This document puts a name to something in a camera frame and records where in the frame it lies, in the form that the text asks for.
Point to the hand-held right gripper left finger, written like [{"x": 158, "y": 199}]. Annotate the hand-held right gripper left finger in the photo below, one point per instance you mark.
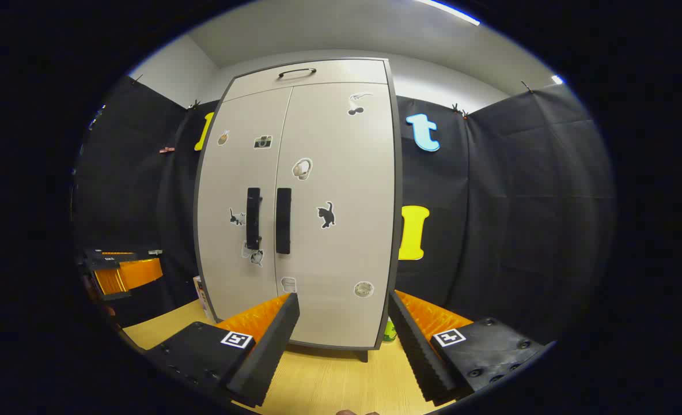
[{"x": 266, "y": 351}]

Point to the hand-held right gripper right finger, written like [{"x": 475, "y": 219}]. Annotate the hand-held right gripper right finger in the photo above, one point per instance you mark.
[{"x": 419, "y": 357}]

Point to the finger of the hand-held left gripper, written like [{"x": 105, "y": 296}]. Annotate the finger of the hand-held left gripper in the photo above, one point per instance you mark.
[
  {"x": 109, "y": 282},
  {"x": 142, "y": 272}
]

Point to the grey double-door shoe cabinet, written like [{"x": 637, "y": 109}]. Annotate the grey double-door shoe cabinet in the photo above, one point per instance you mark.
[{"x": 347, "y": 72}]

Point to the green bottle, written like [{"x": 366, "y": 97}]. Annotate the green bottle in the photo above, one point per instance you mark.
[{"x": 389, "y": 332}]

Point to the book with pale spine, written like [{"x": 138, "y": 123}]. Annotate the book with pale spine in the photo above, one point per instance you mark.
[{"x": 199, "y": 291}]

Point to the black binder clip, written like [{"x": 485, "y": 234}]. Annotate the black binder clip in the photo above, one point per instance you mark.
[
  {"x": 135, "y": 78},
  {"x": 194, "y": 105},
  {"x": 526, "y": 87},
  {"x": 459, "y": 109}
]

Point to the black backdrop cloth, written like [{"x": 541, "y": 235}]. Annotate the black backdrop cloth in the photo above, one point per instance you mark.
[{"x": 519, "y": 202}]

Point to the ceiling light strip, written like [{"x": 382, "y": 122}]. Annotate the ceiling light strip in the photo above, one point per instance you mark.
[
  {"x": 557, "y": 79},
  {"x": 450, "y": 11}
]

